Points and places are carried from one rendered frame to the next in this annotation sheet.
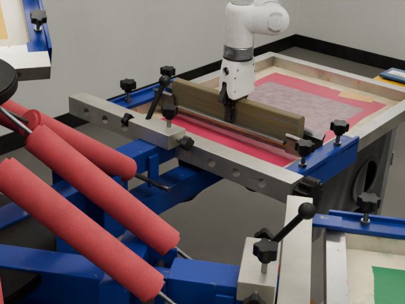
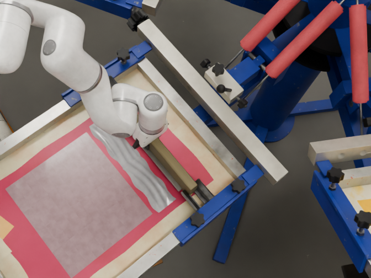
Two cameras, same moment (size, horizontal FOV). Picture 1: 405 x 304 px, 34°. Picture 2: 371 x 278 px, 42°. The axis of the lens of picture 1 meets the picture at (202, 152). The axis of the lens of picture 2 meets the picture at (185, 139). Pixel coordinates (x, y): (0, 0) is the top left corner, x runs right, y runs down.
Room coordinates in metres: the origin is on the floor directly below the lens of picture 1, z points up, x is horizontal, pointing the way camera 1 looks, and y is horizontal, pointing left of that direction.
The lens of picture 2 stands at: (2.10, 0.01, 2.42)
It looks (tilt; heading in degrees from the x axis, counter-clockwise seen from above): 69 degrees down; 179
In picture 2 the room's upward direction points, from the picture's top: 14 degrees clockwise
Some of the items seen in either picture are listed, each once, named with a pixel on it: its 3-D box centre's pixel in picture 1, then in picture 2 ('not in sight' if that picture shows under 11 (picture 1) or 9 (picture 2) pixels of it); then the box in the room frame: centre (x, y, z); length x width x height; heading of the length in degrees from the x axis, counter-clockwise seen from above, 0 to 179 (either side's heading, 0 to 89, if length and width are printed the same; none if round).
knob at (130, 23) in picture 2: (302, 192); (140, 23); (1.19, -0.21, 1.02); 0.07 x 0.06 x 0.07; 142
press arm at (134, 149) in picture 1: (139, 155); (234, 80); (1.32, 0.14, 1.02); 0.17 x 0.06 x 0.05; 142
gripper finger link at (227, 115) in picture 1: (227, 111); not in sight; (1.57, -0.06, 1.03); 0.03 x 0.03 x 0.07; 52
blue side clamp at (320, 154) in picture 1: (319, 164); (104, 79); (1.41, -0.28, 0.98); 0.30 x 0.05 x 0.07; 142
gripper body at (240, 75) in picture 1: (237, 73); (151, 128); (1.60, -0.08, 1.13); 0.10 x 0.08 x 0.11; 142
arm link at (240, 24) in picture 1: (255, 24); (138, 105); (1.59, -0.12, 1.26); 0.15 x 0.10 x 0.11; 99
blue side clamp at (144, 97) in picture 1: (148, 102); (214, 208); (1.75, 0.16, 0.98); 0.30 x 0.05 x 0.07; 142
